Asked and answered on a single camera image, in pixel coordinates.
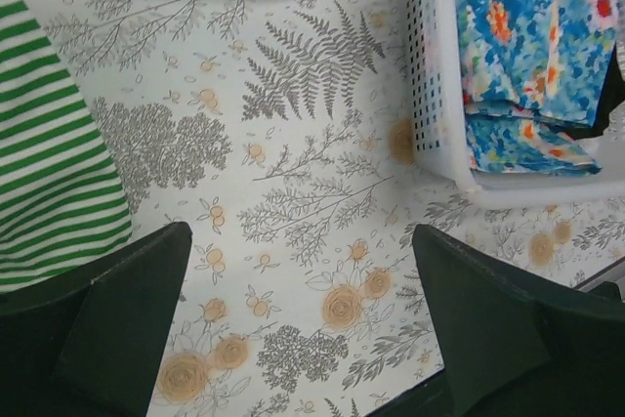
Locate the green striped tank top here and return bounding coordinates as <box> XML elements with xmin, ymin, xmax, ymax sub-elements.
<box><xmin>1</xmin><ymin>0</ymin><xmax>132</xmax><ymax>293</ymax></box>

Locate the floral patterned table mat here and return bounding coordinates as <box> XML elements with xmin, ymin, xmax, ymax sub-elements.
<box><xmin>25</xmin><ymin>0</ymin><xmax>624</xmax><ymax>416</ymax></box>

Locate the white rectangular basket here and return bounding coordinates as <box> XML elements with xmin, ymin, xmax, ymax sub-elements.
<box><xmin>400</xmin><ymin>0</ymin><xmax>624</xmax><ymax>209</ymax></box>

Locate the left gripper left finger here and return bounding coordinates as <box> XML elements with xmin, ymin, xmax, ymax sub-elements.
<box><xmin>1</xmin><ymin>222</ymin><xmax>192</xmax><ymax>416</ymax></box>

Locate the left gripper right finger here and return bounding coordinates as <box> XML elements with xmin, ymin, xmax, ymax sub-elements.
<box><xmin>412</xmin><ymin>225</ymin><xmax>624</xmax><ymax>416</ymax></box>

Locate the blue floral garment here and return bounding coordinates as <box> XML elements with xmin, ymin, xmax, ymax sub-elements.
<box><xmin>455</xmin><ymin>0</ymin><xmax>622</xmax><ymax>176</ymax></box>

